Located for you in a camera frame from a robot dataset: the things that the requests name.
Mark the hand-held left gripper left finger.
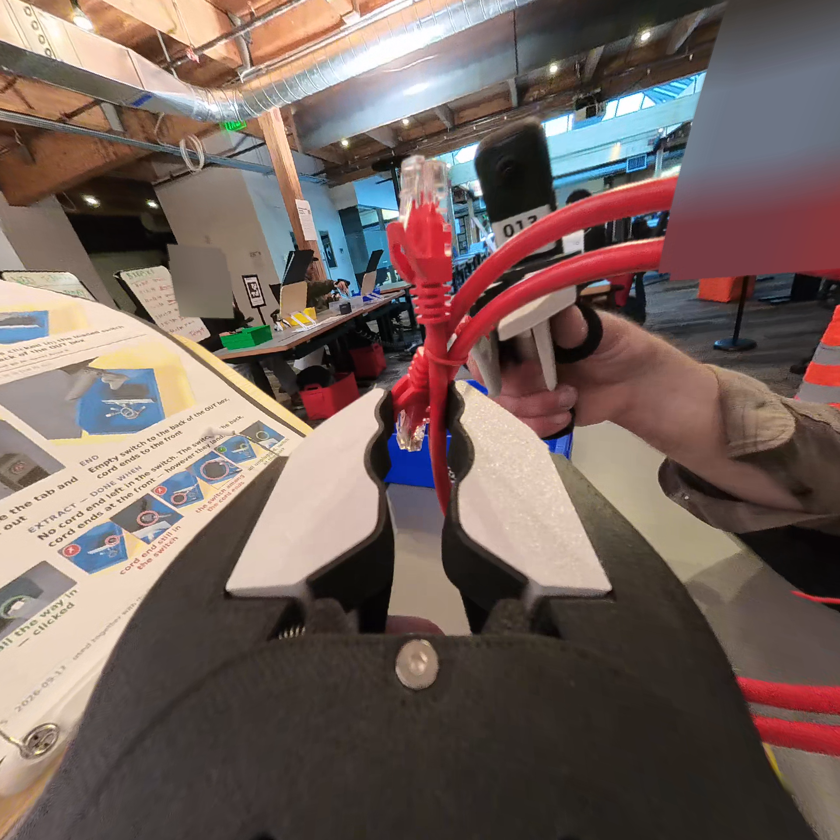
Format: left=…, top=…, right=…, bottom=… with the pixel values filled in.
left=225, top=387, right=396, bottom=634

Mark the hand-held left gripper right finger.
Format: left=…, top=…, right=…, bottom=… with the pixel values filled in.
left=441, top=381, right=616, bottom=635

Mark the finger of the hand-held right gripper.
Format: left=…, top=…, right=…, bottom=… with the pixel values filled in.
left=495, top=287, right=581, bottom=393
left=467, top=330, right=505, bottom=396

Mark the red ethernet cable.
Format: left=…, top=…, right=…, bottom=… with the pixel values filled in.
left=385, top=154, right=840, bottom=757

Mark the person's right hand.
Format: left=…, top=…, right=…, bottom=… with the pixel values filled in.
left=487, top=306, right=723, bottom=462

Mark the wooden board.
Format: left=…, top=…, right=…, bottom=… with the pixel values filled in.
left=0, top=331, right=315, bottom=824

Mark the blue plastic bin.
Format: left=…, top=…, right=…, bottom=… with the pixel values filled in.
left=386, top=377, right=575, bottom=490

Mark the red fabric bin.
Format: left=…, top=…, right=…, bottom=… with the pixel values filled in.
left=348, top=341, right=388, bottom=380
left=301, top=373, right=361, bottom=421

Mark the long work table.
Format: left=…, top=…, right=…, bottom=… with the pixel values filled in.
left=213, top=289, right=409, bottom=395

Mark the printed instruction sheet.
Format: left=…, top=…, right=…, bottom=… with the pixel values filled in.
left=0, top=279, right=291, bottom=746

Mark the whiteboard with red writing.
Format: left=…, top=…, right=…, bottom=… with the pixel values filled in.
left=118, top=266, right=212, bottom=343

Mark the orange traffic cone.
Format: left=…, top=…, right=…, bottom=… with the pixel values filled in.
left=794, top=305, right=840, bottom=409

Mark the whiteboard with green writing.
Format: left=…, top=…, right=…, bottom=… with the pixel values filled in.
left=0, top=270, right=99, bottom=303

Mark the white corner clip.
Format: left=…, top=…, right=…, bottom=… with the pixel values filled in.
left=0, top=721, right=67, bottom=796

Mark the black stanchion post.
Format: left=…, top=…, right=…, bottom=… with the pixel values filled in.
left=714, top=276, right=760, bottom=353

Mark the wooden post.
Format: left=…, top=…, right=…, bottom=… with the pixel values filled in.
left=257, top=108, right=327, bottom=280

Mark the silver ventilation duct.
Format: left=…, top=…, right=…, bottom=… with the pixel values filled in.
left=0, top=0, right=526, bottom=126

